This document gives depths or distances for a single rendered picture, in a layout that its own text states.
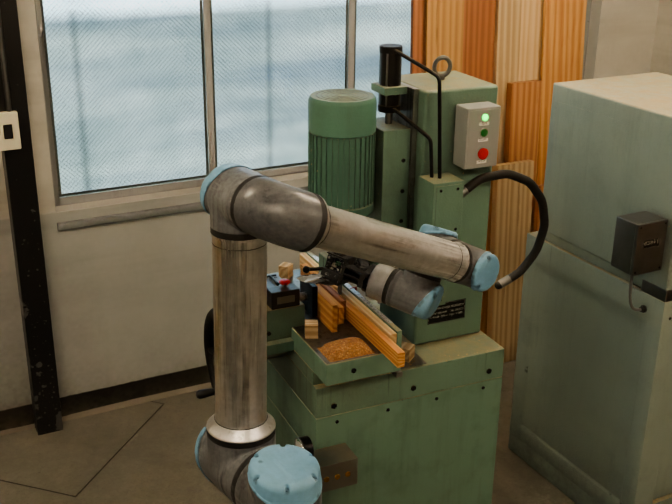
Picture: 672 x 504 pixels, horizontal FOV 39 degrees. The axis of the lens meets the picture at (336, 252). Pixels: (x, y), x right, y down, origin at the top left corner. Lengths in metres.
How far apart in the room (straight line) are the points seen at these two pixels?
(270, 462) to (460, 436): 0.91
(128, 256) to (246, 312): 1.87
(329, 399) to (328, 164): 0.61
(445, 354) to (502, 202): 1.52
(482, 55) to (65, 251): 1.87
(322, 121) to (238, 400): 0.77
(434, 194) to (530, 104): 1.80
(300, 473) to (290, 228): 0.51
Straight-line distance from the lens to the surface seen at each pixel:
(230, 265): 1.90
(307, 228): 1.78
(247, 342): 1.97
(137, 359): 3.97
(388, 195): 2.52
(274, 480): 1.96
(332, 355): 2.40
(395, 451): 2.69
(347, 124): 2.40
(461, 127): 2.49
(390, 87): 2.49
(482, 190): 2.62
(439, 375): 2.64
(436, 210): 2.46
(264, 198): 1.78
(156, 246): 3.80
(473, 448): 2.84
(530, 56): 4.29
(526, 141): 4.23
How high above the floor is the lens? 2.03
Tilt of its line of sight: 22 degrees down
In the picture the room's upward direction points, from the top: 1 degrees clockwise
